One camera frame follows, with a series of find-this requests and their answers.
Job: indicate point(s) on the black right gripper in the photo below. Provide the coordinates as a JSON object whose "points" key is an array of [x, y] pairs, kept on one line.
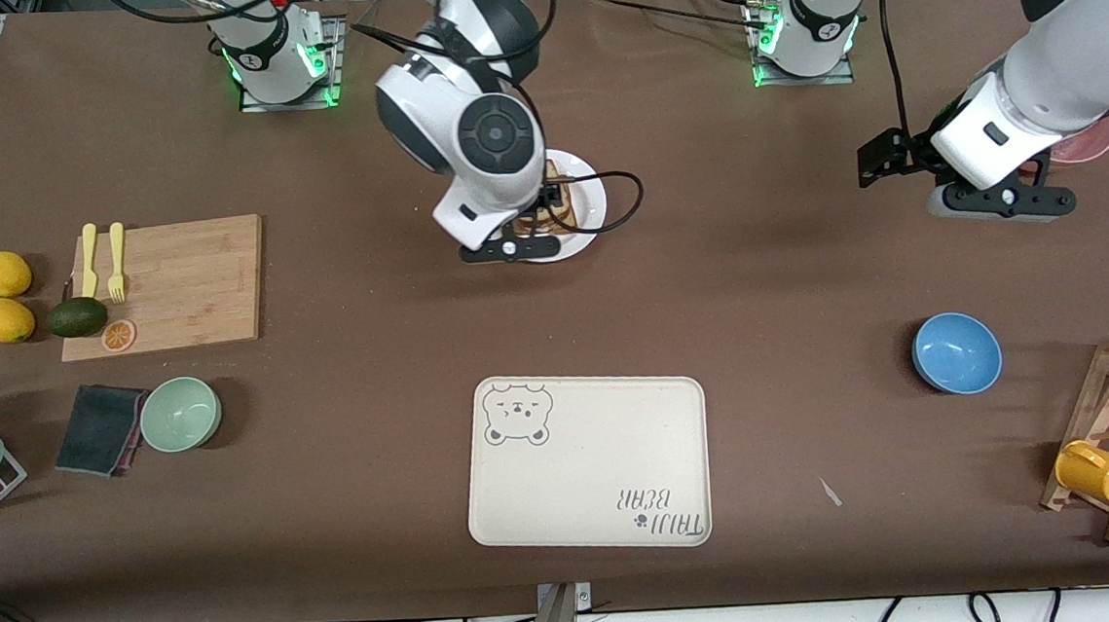
{"points": [[551, 201]]}

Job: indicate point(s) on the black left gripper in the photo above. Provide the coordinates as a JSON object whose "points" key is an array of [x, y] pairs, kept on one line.
{"points": [[907, 156]]}

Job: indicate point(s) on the plain brown bread slice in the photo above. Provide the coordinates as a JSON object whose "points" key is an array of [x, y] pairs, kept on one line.
{"points": [[562, 215]]}

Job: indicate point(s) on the white round plate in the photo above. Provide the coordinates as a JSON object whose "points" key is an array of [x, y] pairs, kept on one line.
{"points": [[591, 201]]}

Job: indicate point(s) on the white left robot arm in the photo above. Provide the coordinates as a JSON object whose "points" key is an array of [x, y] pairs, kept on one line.
{"points": [[1074, 70]]}

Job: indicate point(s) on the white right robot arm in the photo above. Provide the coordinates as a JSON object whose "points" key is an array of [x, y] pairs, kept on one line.
{"points": [[489, 135]]}

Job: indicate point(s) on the pink plate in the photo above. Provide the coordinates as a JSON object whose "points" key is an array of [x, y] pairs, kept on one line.
{"points": [[1089, 142]]}

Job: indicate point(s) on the blue bowl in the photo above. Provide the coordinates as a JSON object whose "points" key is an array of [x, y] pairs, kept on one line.
{"points": [[956, 353]]}

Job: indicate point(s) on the cream tray with bear print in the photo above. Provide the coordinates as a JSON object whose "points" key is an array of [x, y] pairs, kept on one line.
{"points": [[585, 465]]}

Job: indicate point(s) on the small white tape scrap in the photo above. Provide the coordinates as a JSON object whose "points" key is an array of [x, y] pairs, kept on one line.
{"points": [[830, 493]]}

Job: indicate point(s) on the wooden cutting board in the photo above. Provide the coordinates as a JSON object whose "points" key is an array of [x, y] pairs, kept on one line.
{"points": [[192, 288]]}

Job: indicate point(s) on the yellow cup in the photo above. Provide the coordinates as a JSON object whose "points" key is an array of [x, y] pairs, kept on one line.
{"points": [[1098, 473]]}

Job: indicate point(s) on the pale green bowl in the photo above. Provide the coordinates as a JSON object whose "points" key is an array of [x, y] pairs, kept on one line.
{"points": [[181, 415]]}

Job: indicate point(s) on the yellow plastic fork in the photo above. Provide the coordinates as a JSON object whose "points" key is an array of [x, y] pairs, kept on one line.
{"points": [[117, 263]]}

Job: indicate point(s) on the orange slice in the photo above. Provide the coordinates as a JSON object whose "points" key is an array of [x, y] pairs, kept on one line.
{"points": [[119, 336]]}

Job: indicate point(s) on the yellow plastic knife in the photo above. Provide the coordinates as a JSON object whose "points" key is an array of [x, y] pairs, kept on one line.
{"points": [[88, 261]]}

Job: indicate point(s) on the dark green avocado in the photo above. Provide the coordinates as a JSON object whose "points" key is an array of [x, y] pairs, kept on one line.
{"points": [[77, 318]]}

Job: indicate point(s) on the dark grey folded cloth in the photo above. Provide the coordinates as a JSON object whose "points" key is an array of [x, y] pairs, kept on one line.
{"points": [[99, 429]]}

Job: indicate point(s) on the yellow lemon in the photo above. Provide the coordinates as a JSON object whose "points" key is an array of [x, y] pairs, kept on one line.
{"points": [[6, 321], [5, 273]]}

